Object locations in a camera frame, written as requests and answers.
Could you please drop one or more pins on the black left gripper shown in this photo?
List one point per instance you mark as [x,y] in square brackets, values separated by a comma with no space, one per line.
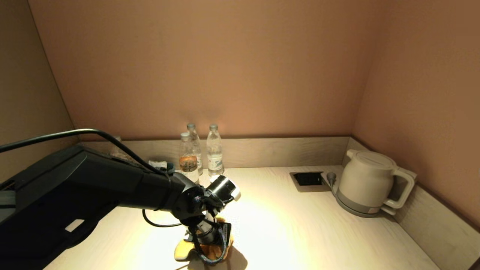
[210,230]

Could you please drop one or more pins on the orange microfibre cloth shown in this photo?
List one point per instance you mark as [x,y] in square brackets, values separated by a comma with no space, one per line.
[183,252]

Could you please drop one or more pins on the plastic bottle with amber liquid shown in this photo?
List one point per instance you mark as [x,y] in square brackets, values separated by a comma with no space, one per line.
[189,165]

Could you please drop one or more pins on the clear plastic water bottle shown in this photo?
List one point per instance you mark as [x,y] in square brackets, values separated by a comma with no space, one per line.
[198,150]
[215,153]

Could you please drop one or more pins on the white sachet packet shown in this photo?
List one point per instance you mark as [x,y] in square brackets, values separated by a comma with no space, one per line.
[157,164]

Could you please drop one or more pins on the recessed black power socket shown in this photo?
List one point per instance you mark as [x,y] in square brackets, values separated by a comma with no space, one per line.
[308,179]

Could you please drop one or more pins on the plastic bottle with dark liquid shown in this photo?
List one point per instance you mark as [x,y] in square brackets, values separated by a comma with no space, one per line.
[118,152]

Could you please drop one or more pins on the grey kettle power plug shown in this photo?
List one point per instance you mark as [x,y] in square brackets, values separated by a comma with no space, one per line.
[330,177]

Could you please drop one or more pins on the grey kettle base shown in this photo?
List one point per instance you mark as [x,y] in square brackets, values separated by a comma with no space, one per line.
[348,208]

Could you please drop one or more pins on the white electric kettle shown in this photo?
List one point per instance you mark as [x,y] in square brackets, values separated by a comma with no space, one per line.
[363,179]

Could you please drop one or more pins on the black and white wrist camera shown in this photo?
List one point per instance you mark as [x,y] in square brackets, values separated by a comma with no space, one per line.
[225,187]

